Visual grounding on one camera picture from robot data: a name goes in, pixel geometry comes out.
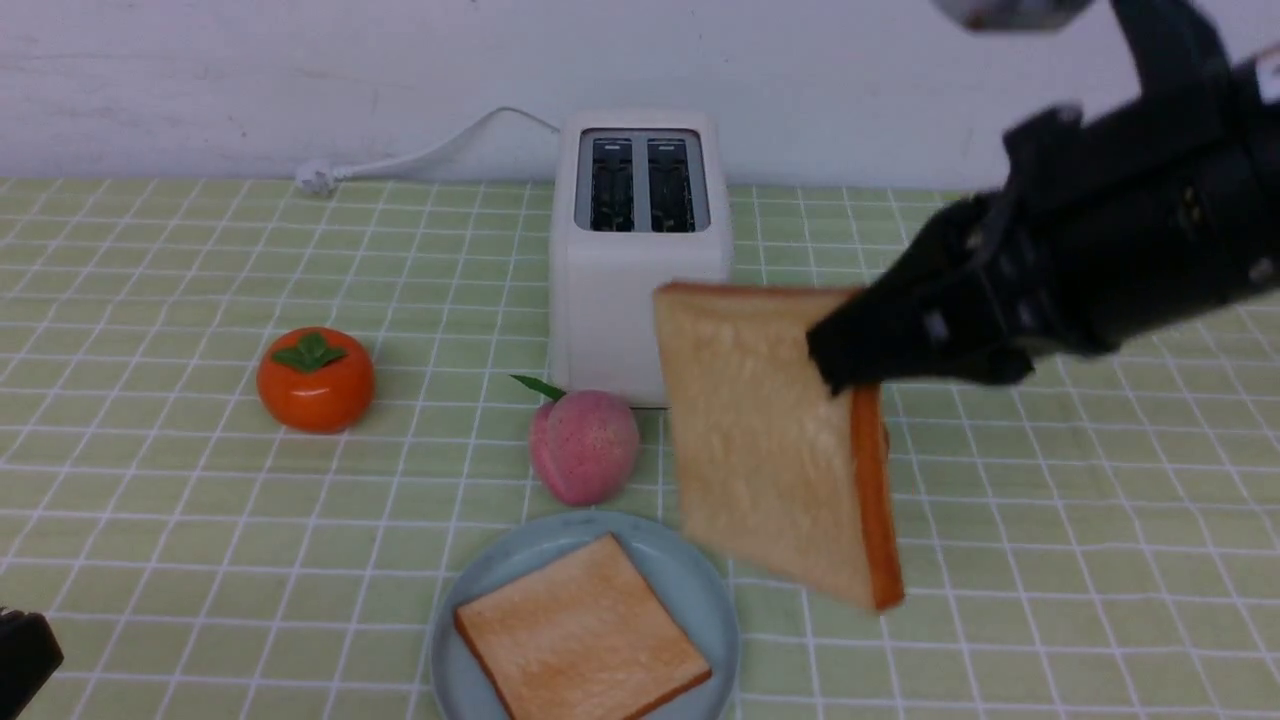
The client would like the orange persimmon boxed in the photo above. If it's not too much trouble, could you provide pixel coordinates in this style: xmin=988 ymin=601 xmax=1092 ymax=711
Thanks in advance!
xmin=256 ymin=327 xmax=376 ymax=434

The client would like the toast slice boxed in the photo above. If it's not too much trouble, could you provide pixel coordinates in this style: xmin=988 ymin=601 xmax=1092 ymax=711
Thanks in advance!
xmin=453 ymin=533 xmax=713 ymax=719
xmin=652 ymin=282 xmax=906 ymax=614

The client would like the green checkered tablecloth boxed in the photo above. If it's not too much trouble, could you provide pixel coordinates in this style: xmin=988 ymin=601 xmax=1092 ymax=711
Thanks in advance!
xmin=1 ymin=178 xmax=1279 ymax=719

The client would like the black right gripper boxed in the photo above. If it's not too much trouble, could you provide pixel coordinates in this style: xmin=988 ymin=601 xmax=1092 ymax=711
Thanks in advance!
xmin=806 ymin=1 xmax=1277 ymax=395

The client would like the white power cord with plug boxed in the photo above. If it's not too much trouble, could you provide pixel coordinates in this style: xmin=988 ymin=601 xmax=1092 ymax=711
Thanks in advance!
xmin=296 ymin=108 xmax=561 ymax=196

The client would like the pink peach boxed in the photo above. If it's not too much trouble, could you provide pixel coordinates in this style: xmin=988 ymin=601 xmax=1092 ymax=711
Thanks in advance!
xmin=511 ymin=374 xmax=640 ymax=507

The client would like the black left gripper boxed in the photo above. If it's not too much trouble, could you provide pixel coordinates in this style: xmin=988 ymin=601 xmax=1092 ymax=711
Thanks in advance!
xmin=0 ymin=607 xmax=64 ymax=719

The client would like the light blue plate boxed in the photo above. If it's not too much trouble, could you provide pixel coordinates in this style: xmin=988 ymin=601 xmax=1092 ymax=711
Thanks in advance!
xmin=428 ymin=509 xmax=741 ymax=719

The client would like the white two-slot toaster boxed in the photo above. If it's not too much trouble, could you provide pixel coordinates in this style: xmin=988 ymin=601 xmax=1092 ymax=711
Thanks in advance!
xmin=548 ymin=109 xmax=733 ymax=407

